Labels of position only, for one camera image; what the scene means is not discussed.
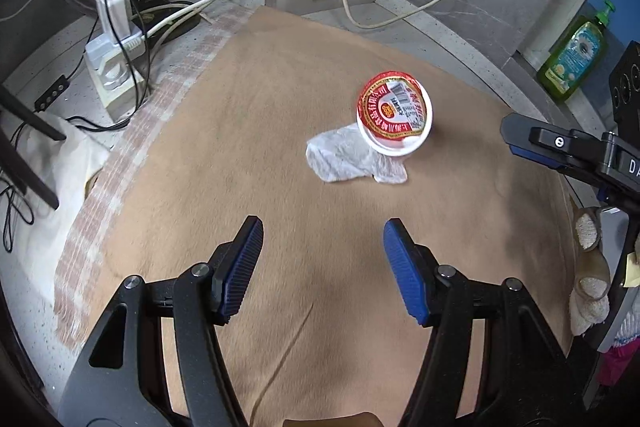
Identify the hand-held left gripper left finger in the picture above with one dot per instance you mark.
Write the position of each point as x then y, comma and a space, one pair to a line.
242, 267

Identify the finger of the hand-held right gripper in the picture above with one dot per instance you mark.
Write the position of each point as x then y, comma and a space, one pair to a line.
550, 147

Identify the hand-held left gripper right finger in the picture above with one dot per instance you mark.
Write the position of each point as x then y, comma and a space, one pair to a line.
405, 277

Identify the clear plastic glove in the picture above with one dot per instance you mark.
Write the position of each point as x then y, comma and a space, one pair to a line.
340, 157

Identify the red and white noodle cup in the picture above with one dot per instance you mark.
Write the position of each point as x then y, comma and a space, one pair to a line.
395, 107

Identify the person's right hand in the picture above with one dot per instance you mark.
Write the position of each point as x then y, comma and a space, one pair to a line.
590, 232

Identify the green dish soap bottle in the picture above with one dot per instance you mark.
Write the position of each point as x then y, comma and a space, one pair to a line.
575, 57

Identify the yellow sticky note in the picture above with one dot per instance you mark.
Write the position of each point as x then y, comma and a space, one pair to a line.
634, 269

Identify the tan blanket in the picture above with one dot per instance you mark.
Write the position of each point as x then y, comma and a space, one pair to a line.
250, 132

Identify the person's patterned clothing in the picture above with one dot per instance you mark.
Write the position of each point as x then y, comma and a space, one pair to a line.
622, 357

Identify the white power strip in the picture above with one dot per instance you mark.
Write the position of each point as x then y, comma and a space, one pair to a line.
120, 102

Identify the white charger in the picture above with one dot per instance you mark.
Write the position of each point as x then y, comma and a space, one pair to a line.
112, 14

